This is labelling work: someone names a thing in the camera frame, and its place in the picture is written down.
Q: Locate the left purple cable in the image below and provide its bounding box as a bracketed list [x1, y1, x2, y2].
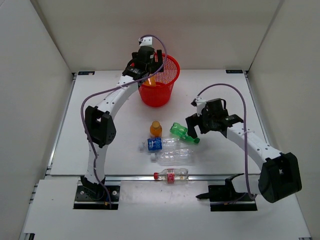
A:
[80, 34, 168, 210]

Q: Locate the aluminium table rail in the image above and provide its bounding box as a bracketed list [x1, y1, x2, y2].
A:
[74, 174, 266, 183]

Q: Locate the clear bottle red label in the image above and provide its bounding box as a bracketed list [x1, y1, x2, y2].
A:
[153, 168, 189, 184]

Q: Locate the purple cable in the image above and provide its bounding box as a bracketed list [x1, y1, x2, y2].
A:
[80, 34, 168, 210]
[196, 83, 257, 201]

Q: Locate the green plastic bottle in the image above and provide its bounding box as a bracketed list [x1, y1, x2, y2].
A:
[169, 122, 200, 144]

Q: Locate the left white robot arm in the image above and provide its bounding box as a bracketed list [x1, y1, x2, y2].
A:
[80, 46, 167, 203]

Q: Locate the blue label clear bottle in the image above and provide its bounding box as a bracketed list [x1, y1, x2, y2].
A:
[138, 137, 181, 153]

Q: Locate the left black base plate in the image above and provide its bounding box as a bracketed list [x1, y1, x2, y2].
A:
[73, 181, 121, 211]

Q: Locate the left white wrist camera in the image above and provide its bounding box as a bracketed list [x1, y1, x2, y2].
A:
[138, 36, 153, 48]

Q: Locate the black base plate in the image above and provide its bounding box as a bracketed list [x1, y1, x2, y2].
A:
[196, 173, 258, 212]
[73, 181, 121, 211]

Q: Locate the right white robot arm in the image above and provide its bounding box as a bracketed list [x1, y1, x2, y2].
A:
[185, 97, 302, 203]

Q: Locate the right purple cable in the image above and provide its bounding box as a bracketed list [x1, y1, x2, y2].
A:
[196, 83, 257, 201]

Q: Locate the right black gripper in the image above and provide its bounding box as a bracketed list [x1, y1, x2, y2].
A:
[186, 107, 217, 139]

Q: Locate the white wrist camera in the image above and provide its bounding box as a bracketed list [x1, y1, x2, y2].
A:
[191, 96, 207, 116]
[138, 36, 153, 48]

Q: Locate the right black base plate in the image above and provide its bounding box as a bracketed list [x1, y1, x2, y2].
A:
[196, 173, 258, 212]

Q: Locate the red mesh plastic bin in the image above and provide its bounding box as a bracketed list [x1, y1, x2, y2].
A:
[138, 55, 180, 108]

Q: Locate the clear plastic bottle white cap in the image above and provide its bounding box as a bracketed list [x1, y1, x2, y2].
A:
[150, 147, 194, 166]

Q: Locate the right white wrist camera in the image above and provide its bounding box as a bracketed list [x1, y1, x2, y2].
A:
[191, 96, 207, 116]

